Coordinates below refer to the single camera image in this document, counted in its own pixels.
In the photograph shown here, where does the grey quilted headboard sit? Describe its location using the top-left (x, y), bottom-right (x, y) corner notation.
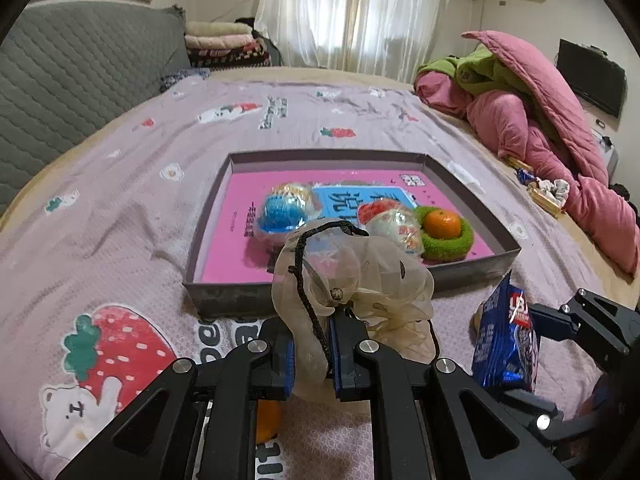
top-left (0, 2), bottom-right (193, 216)

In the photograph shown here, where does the orange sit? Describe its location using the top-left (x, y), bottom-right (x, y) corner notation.
top-left (412, 205), bottom-right (475, 262)

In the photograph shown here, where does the orange tangerine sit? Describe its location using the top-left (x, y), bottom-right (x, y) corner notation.
top-left (256, 400), bottom-right (284, 445)
top-left (422, 209), bottom-right (462, 240)

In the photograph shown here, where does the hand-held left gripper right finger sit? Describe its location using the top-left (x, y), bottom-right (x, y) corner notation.
top-left (327, 310), bottom-right (576, 480)

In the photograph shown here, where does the pink quilt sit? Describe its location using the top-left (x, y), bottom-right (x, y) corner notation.
top-left (415, 30), bottom-right (640, 276)

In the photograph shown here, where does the beige organza pouch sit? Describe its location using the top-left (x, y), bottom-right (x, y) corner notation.
top-left (270, 222), bottom-right (436, 386)

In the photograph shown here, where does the grey cardboard box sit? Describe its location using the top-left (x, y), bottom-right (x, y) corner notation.
top-left (182, 149), bottom-right (522, 318)

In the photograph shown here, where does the red white toy ball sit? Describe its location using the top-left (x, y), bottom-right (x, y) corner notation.
top-left (357, 200), bottom-right (426, 259)

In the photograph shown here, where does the chequered folded blanket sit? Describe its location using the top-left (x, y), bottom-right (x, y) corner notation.
top-left (187, 45), bottom-right (273, 69)

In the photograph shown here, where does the white floral scrunchie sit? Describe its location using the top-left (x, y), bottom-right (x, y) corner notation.
top-left (537, 178), bottom-right (571, 207)

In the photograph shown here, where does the purple strawberry printed blanket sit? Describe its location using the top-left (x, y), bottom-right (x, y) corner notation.
top-left (0, 77), bottom-right (608, 480)

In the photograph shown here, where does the pink folded blanket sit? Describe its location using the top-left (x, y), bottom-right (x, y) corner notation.
top-left (185, 34), bottom-right (256, 52)

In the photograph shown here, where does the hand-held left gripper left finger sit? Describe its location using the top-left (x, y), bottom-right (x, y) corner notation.
top-left (55, 317), bottom-right (297, 480)

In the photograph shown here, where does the black television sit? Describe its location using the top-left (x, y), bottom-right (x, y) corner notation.
top-left (556, 38), bottom-right (628, 120)

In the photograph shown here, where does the cream folded blanket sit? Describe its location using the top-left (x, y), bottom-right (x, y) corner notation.
top-left (185, 21), bottom-right (253, 39)

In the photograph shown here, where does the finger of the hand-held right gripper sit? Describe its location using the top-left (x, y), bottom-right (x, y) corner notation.
top-left (527, 287), bottom-right (635, 361)

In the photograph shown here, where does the green blanket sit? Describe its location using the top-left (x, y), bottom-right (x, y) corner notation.
top-left (417, 42), bottom-right (507, 98)

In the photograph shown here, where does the blue snack packet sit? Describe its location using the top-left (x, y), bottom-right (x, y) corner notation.
top-left (472, 270), bottom-right (542, 392)

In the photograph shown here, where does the pink book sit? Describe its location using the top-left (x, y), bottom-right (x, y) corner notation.
top-left (200, 170), bottom-right (496, 286)

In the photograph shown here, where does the blue wrapped toy ball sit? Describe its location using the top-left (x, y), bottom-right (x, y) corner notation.
top-left (257, 181), bottom-right (316, 237)

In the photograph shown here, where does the white sheer curtain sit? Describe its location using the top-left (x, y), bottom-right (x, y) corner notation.
top-left (255, 0), bottom-right (453, 73)

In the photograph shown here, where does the dark patterned cloth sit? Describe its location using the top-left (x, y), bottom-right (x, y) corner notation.
top-left (159, 67), bottom-right (211, 94)

